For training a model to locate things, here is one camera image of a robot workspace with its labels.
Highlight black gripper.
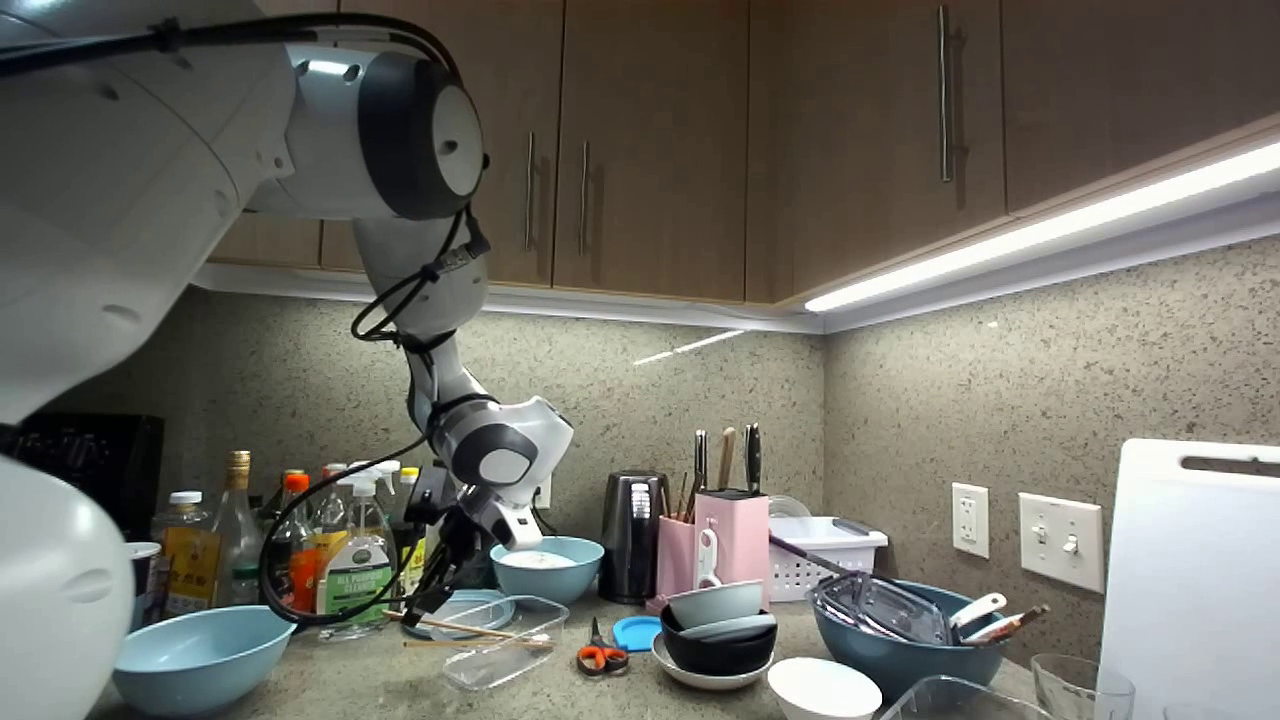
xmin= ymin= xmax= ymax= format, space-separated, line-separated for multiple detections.
xmin=400 ymin=506 xmax=497 ymax=629

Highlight wooden stick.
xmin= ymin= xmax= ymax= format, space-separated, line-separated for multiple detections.
xmin=406 ymin=622 xmax=552 ymax=650

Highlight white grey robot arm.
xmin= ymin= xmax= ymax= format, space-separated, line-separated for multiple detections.
xmin=0 ymin=0 xmax=574 ymax=542

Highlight blue bowl with white content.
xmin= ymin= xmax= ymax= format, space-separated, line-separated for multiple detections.
xmin=487 ymin=534 xmax=606 ymax=604

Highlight large light blue bowl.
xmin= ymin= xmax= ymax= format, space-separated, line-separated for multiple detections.
xmin=114 ymin=604 xmax=298 ymax=717

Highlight small white bowl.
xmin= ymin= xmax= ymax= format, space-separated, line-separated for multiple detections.
xmin=770 ymin=657 xmax=886 ymax=720

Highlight dark blue utensil bowl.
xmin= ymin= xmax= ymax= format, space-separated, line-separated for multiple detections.
xmin=808 ymin=573 xmax=1002 ymax=701

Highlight clear glass bowl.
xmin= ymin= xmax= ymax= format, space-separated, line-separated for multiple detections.
xmin=881 ymin=676 xmax=1050 ymax=720

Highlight light blue plate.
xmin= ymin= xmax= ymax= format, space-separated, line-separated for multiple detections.
xmin=416 ymin=589 xmax=516 ymax=631

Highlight white spray bottle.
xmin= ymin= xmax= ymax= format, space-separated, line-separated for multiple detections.
xmin=316 ymin=468 xmax=394 ymax=638

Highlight clear glass container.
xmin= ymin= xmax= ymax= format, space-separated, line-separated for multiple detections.
xmin=443 ymin=595 xmax=569 ymax=692

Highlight orange cap bottle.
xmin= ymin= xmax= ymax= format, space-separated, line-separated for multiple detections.
xmin=268 ymin=468 xmax=326 ymax=616

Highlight red orange small tool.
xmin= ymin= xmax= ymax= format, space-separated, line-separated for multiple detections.
xmin=576 ymin=619 xmax=627 ymax=676

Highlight tall glass oil bottle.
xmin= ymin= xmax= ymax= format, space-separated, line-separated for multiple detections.
xmin=218 ymin=447 xmax=261 ymax=604

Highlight small blue lid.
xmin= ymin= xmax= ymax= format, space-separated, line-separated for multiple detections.
xmin=611 ymin=610 xmax=665 ymax=650

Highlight black kettle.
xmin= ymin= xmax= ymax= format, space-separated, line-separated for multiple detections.
xmin=599 ymin=472 xmax=669 ymax=604

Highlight yellow liquid bottle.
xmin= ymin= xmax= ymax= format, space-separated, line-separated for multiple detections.
xmin=151 ymin=487 xmax=226 ymax=616

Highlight white plate under bowls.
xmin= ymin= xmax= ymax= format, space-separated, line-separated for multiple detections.
xmin=653 ymin=638 xmax=773 ymax=692

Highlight stacked dark bowls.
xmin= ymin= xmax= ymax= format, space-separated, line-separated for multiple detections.
xmin=662 ymin=582 xmax=777 ymax=676

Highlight pink knife block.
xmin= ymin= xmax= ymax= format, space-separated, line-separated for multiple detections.
xmin=655 ymin=497 xmax=770 ymax=601

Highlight black microwave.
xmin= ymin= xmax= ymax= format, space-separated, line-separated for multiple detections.
xmin=0 ymin=411 xmax=165 ymax=539

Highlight white plastic basket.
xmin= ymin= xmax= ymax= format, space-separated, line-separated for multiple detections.
xmin=770 ymin=516 xmax=890 ymax=604

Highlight clear glass cup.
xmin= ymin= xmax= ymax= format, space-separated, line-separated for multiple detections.
xmin=1034 ymin=650 xmax=1135 ymax=720

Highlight white cutting board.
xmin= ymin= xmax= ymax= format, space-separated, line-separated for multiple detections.
xmin=1100 ymin=439 xmax=1280 ymax=720

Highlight under cabinet light strip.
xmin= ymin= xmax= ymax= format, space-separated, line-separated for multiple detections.
xmin=808 ymin=139 xmax=1280 ymax=314

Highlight white small switch plate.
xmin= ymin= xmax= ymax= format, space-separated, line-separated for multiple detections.
xmin=952 ymin=484 xmax=987 ymax=557

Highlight white light switch plate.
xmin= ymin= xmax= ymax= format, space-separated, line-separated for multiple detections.
xmin=1020 ymin=491 xmax=1105 ymax=591

